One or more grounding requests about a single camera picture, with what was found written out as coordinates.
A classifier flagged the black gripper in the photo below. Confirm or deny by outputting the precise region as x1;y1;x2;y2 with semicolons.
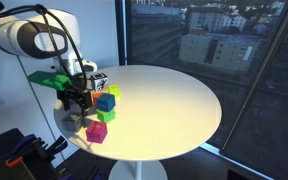
57;85;94;118

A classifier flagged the gray block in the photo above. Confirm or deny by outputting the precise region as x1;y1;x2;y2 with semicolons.
62;112;85;132

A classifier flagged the orange block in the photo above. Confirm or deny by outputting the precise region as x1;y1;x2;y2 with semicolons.
92;91;104;108

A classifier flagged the blue block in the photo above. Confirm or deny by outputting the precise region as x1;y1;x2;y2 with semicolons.
95;92;116;113

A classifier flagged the dark green block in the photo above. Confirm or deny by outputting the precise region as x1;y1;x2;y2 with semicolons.
96;108;116;124

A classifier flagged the magenta block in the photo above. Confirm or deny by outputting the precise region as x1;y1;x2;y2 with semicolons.
85;120;108;144

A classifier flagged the lime yellow-green block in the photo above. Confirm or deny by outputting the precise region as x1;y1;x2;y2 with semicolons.
107;84;121;98

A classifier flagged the dark blue black-white soft cube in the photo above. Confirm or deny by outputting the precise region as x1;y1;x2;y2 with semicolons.
89;71;109;92

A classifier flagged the black tool rack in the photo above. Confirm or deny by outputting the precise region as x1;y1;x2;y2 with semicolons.
0;128;68;180

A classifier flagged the round white table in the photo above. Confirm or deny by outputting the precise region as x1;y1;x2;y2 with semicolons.
114;0;288;180

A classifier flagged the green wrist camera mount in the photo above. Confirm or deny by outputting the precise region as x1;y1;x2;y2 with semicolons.
27;70;72;92

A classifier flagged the blue handled clamp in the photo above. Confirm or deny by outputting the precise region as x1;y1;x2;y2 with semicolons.
12;134;38;156

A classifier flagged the white table pedestal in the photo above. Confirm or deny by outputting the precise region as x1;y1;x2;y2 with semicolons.
108;159;168;180

